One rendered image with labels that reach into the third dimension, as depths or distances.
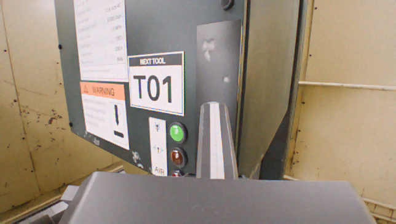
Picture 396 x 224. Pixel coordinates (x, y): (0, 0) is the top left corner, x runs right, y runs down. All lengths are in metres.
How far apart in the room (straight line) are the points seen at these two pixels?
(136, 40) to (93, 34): 0.12
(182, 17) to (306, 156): 1.18
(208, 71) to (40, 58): 1.31
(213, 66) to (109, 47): 0.19
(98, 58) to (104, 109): 0.09
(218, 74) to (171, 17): 0.08
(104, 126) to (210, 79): 0.24
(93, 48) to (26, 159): 1.20
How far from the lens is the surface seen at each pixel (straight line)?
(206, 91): 0.16
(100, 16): 0.32
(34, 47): 1.41
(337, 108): 1.20
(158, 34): 0.21
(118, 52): 0.28
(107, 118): 0.33
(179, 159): 0.20
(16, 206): 1.59
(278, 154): 0.90
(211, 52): 0.16
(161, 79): 0.20
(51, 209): 1.65
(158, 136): 0.23
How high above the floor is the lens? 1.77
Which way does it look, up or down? 13 degrees down
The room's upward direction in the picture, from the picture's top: 1 degrees clockwise
